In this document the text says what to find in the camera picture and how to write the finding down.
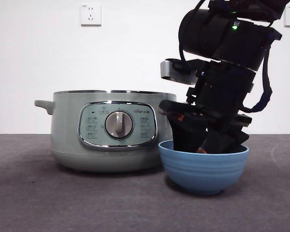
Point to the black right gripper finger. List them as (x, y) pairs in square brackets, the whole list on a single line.
[(187, 137), (222, 142)]

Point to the pale green electric steamer pot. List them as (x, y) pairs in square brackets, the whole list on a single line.
[(65, 135)]

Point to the blue ribbed bowl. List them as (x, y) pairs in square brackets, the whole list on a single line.
[(203, 171)]

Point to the pale grey camera box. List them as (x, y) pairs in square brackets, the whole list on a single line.
[(166, 70)]

